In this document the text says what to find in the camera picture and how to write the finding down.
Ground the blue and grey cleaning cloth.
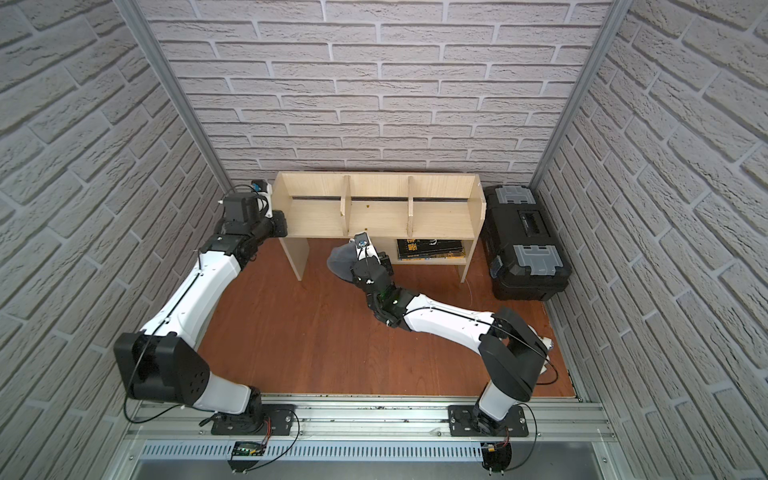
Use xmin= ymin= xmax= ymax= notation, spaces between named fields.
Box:
xmin=326 ymin=242 xmax=361 ymax=284

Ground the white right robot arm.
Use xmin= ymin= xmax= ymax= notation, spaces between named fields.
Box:
xmin=349 ymin=255 xmax=552 ymax=429

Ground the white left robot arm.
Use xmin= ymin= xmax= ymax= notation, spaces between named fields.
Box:
xmin=113 ymin=180 xmax=287 ymax=415

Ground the light wooden bookshelf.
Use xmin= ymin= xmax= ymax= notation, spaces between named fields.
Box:
xmin=272 ymin=172 xmax=486 ymax=281

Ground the black book with yellow title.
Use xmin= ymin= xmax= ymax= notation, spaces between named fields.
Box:
xmin=397 ymin=239 xmax=465 ymax=260

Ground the black toolbox with grey latches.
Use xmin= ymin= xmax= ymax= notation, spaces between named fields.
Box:
xmin=480 ymin=185 xmax=572 ymax=302

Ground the white pipe fitting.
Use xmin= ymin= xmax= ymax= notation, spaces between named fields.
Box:
xmin=539 ymin=337 xmax=553 ymax=360

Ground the left small circuit board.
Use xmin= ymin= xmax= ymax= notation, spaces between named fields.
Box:
xmin=228 ymin=441 xmax=267 ymax=473

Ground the small circuit board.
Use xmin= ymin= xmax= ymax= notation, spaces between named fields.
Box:
xmin=481 ymin=442 xmax=512 ymax=475
xmin=228 ymin=441 xmax=267 ymax=473

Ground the right small circuit board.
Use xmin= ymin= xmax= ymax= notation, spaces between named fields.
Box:
xmin=481 ymin=442 xmax=512 ymax=475

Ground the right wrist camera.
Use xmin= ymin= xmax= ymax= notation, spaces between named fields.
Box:
xmin=352 ymin=232 xmax=379 ymax=260

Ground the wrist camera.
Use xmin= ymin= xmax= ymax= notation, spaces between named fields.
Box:
xmin=352 ymin=232 xmax=379 ymax=260
xmin=250 ymin=179 xmax=272 ymax=205

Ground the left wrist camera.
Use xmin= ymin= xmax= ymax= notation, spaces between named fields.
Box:
xmin=250 ymin=179 xmax=272 ymax=205

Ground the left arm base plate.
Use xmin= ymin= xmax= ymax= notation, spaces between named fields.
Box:
xmin=211 ymin=403 xmax=296 ymax=436

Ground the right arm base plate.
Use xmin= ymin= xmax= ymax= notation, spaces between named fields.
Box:
xmin=447 ymin=405 xmax=529 ymax=438

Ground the aluminium mounting rail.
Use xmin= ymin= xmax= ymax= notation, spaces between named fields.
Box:
xmin=123 ymin=394 xmax=617 ymax=442

